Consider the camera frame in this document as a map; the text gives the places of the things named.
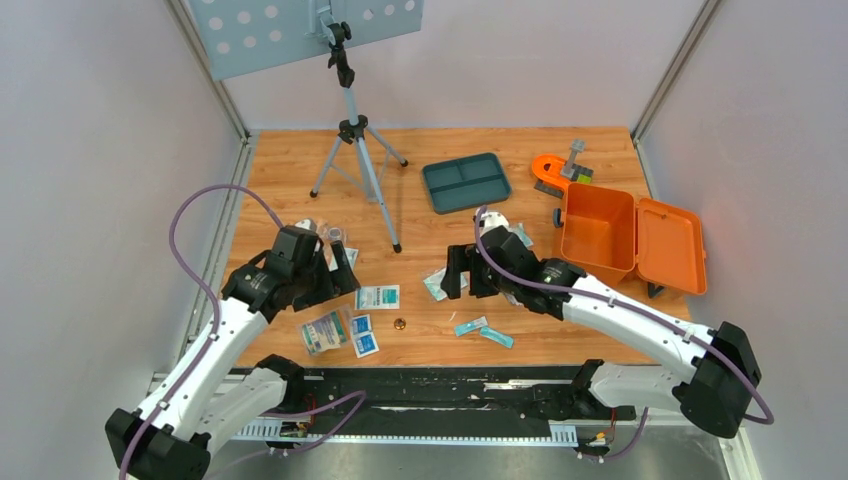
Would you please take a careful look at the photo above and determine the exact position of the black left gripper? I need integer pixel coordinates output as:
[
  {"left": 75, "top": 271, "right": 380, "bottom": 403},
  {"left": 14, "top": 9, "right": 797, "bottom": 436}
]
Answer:
[{"left": 293, "top": 241, "right": 361, "bottom": 312}]

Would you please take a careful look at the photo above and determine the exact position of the clear bag teal gauze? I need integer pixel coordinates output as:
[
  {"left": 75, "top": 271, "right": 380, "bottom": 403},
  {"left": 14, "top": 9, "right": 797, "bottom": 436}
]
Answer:
[{"left": 423, "top": 267, "right": 447, "bottom": 302}]

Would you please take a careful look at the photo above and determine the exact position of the teal sachet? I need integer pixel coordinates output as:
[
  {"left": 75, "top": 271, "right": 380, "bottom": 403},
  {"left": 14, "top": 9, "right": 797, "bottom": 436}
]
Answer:
[
  {"left": 480, "top": 326, "right": 514, "bottom": 349},
  {"left": 454, "top": 316, "right": 488, "bottom": 337}
]

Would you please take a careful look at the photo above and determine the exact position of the teal divided tray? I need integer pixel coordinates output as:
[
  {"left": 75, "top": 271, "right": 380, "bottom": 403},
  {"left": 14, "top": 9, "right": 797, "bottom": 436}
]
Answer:
[{"left": 421, "top": 152, "right": 512, "bottom": 215}]

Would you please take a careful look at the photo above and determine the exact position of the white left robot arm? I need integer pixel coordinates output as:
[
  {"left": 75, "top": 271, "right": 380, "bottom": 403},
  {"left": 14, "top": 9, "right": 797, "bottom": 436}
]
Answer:
[{"left": 105, "top": 225, "right": 360, "bottom": 479}]

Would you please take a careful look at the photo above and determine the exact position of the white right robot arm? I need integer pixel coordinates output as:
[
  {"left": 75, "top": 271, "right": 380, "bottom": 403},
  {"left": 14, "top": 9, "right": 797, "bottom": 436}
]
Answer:
[{"left": 441, "top": 226, "right": 774, "bottom": 438}]

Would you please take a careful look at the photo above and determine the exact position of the orange medicine box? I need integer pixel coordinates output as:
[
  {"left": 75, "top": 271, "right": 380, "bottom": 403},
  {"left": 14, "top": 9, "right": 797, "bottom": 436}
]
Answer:
[{"left": 553, "top": 183, "right": 708, "bottom": 295}]

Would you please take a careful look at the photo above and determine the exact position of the white teal dressing packet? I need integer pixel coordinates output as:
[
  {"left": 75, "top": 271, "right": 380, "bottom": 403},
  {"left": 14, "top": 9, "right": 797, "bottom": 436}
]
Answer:
[{"left": 328, "top": 247, "right": 359, "bottom": 271}]

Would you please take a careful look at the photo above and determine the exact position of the white teal gauze packet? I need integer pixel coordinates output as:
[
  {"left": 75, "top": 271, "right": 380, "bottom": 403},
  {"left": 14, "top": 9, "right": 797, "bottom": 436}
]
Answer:
[{"left": 354, "top": 285, "right": 400, "bottom": 310}]

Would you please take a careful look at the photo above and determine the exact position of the clear bag bandage pack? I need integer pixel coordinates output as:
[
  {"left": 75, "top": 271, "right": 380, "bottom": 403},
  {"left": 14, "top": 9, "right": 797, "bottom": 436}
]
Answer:
[{"left": 298, "top": 305, "right": 352, "bottom": 356}]

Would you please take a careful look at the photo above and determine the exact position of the clear bag white cotton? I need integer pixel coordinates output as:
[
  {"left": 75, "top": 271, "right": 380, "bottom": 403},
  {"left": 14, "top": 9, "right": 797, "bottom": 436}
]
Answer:
[{"left": 295, "top": 218, "right": 347, "bottom": 244}]

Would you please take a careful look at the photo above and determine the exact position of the blue alcohol pad pair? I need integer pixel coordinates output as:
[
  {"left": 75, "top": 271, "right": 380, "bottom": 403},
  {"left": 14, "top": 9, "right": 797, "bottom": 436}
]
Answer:
[{"left": 350, "top": 314, "right": 379, "bottom": 358}]

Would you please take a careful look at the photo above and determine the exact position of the teal header tape bag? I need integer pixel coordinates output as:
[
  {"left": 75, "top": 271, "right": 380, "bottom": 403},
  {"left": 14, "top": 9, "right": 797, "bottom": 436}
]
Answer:
[{"left": 512, "top": 223, "right": 534, "bottom": 248}]

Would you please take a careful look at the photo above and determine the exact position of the grey tripod stand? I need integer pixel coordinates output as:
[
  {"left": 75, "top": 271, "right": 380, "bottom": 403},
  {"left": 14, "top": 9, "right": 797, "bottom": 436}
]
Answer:
[{"left": 309, "top": 20, "right": 409, "bottom": 253}]

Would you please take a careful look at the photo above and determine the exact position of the perforated grey panel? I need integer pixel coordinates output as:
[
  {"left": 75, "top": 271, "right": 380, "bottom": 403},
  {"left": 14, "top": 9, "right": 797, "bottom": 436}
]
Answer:
[{"left": 188, "top": 0, "right": 425, "bottom": 80}]

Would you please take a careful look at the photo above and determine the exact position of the orange ring toy stand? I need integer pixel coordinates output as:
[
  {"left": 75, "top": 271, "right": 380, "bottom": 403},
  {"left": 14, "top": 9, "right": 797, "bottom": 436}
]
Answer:
[{"left": 531, "top": 139, "right": 594, "bottom": 198}]

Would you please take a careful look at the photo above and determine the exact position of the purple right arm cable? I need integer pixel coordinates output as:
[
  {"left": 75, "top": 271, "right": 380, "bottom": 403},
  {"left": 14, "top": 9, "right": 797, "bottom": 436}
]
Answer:
[{"left": 474, "top": 206, "right": 776, "bottom": 426}]

